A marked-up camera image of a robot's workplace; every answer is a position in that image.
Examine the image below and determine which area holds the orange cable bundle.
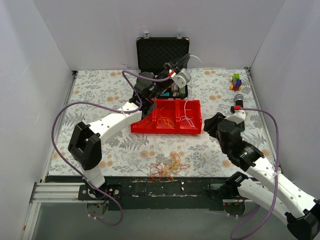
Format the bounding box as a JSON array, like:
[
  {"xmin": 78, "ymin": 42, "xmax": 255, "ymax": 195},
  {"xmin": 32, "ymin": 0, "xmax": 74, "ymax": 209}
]
[{"xmin": 149, "ymin": 152, "xmax": 191, "ymax": 183}]

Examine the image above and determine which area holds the black handheld microphone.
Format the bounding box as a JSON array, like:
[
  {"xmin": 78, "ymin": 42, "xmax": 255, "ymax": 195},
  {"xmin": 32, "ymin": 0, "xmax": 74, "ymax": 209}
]
[{"xmin": 234, "ymin": 94, "xmax": 244, "ymax": 108}]

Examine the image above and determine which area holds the red plastic compartment tray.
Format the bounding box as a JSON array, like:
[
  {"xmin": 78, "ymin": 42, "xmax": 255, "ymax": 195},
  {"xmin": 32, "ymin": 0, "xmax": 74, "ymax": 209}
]
[{"xmin": 130, "ymin": 99, "xmax": 202, "ymax": 135}]

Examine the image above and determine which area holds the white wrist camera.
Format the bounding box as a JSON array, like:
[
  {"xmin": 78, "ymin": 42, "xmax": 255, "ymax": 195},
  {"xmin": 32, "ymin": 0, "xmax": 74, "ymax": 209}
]
[
  {"xmin": 229, "ymin": 105, "xmax": 246, "ymax": 124},
  {"xmin": 171, "ymin": 68, "xmax": 191, "ymax": 88}
]

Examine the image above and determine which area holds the colourful toy block figure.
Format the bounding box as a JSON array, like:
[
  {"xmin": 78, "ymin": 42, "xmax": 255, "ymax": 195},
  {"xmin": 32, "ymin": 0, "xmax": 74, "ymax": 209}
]
[{"xmin": 229, "ymin": 73, "xmax": 242, "ymax": 91}]

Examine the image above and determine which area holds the floral patterned table mat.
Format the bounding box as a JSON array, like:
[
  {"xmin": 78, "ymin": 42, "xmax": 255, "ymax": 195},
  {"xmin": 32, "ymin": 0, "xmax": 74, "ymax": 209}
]
[{"xmin": 48, "ymin": 68, "xmax": 275, "ymax": 177}]

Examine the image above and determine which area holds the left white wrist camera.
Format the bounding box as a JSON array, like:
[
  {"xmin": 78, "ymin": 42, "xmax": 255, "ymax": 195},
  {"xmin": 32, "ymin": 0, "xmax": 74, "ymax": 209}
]
[{"xmin": 171, "ymin": 68, "xmax": 191, "ymax": 88}]

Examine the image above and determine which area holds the aluminium front rail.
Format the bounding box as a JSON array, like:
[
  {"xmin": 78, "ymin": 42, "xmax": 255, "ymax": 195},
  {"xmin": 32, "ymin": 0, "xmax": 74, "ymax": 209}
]
[{"xmin": 21, "ymin": 181, "xmax": 313, "ymax": 240}]

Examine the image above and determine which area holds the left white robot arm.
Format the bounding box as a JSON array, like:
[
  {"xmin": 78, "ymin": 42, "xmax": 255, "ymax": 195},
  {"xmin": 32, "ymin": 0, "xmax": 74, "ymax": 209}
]
[{"xmin": 68, "ymin": 53, "xmax": 191, "ymax": 200}]

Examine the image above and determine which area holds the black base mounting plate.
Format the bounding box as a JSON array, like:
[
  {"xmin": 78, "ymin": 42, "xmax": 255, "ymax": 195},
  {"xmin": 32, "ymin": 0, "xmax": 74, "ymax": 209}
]
[{"xmin": 77, "ymin": 175, "xmax": 248, "ymax": 212}]

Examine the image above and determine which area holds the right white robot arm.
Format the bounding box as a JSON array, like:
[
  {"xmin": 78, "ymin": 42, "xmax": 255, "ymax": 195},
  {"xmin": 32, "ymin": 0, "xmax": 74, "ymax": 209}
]
[{"xmin": 203, "ymin": 110, "xmax": 320, "ymax": 240}]

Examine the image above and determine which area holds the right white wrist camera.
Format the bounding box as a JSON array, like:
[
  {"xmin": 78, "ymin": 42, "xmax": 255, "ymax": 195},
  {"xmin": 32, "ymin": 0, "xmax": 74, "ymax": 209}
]
[{"xmin": 229, "ymin": 105, "xmax": 246, "ymax": 124}]

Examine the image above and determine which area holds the black poker chip case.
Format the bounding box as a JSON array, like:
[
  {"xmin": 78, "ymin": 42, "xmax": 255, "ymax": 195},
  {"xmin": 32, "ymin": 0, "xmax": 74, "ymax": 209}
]
[{"xmin": 136, "ymin": 36, "xmax": 190, "ymax": 99}]

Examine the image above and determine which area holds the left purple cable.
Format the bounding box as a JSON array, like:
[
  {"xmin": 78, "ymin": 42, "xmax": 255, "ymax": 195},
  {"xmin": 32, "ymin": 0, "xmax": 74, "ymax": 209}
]
[{"xmin": 51, "ymin": 69, "xmax": 173, "ymax": 227}]

